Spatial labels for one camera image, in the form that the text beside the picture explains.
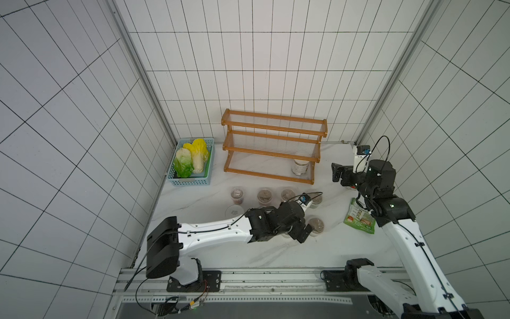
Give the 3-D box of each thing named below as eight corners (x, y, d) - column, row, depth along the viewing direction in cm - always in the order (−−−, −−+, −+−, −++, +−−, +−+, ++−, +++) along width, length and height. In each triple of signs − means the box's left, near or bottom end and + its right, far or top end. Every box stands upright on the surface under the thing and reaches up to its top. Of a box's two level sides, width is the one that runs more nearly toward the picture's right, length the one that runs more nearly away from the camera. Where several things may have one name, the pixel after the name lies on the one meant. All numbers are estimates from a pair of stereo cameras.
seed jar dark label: (231, 204, 95) (230, 199, 91) (232, 193, 99) (231, 187, 95) (242, 204, 95) (241, 199, 91) (242, 193, 99) (242, 187, 95)
